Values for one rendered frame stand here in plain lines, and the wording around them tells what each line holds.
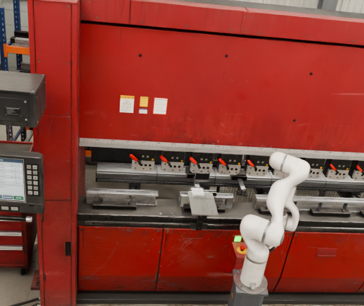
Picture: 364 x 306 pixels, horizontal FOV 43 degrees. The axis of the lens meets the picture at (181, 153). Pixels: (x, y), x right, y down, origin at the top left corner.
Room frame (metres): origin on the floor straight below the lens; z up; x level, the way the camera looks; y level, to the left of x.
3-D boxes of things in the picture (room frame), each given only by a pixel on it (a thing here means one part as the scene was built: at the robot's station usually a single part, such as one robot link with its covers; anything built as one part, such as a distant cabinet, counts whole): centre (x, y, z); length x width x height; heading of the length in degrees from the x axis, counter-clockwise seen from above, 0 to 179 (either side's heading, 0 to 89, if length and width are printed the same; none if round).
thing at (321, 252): (2.83, -1.20, 0.59); 0.15 x 0.02 x 0.07; 100
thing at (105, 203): (2.66, 0.42, 0.89); 0.30 x 0.05 x 0.03; 100
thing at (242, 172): (3.03, -0.47, 1.01); 0.26 x 0.12 x 0.05; 10
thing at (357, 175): (3.01, -1.32, 1.26); 0.15 x 0.09 x 0.17; 100
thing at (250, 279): (1.97, -0.48, 1.09); 0.19 x 0.19 x 0.18
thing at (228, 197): (2.83, -0.22, 0.92); 0.39 x 0.06 x 0.10; 100
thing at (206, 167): (2.81, -0.14, 1.26); 0.15 x 0.09 x 0.17; 100
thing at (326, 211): (2.93, -1.17, 0.89); 0.30 x 0.05 x 0.03; 100
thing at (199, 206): (2.67, -0.19, 1.00); 0.26 x 0.18 x 0.01; 10
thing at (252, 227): (1.98, -0.45, 1.30); 0.19 x 0.12 x 0.24; 65
